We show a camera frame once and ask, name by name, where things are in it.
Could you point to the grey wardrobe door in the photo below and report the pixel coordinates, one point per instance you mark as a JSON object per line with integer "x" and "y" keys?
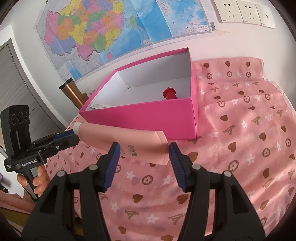
{"x": 16, "y": 89}

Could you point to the person's left hand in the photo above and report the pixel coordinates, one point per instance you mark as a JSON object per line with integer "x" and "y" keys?
{"x": 40, "y": 182}

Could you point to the pink patterned tablecloth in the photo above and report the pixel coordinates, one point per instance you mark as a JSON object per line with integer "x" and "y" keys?
{"x": 246, "y": 125}

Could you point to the red corkscrew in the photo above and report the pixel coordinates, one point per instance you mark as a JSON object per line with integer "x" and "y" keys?
{"x": 169, "y": 93}

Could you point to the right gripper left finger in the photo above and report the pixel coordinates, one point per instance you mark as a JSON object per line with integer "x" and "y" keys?
{"x": 53, "y": 216}

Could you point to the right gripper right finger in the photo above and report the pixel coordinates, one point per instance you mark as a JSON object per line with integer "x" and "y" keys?
{"x": 234, "y": 215}

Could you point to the white wall socket panel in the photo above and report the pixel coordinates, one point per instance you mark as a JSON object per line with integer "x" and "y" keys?
{"x": 244, "y": 12}

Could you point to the copper travel mug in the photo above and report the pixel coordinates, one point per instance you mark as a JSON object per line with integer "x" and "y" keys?
{"x": 70, "y": 89}

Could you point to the pink sweater forearm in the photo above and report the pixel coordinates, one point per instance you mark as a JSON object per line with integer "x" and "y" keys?
{"x": 16, "y": 203}

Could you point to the large pink cream tube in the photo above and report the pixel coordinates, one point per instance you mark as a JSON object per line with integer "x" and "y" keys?
{"x": 146, "y": 146}

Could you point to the small white medicine box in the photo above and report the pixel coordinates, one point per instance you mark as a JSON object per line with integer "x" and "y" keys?
{"x": 99, "y": 106}

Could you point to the pink cardboard box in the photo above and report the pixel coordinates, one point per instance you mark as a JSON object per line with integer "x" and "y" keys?
{"x": 135, "y": 92}

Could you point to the colourful wall map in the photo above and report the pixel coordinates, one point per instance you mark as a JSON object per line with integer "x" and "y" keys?
{"x": 82, "y": 36}

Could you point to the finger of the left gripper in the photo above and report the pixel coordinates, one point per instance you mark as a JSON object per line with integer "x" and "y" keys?
{"x": 53, "y": 143}
{"x": 57, "y": 138}

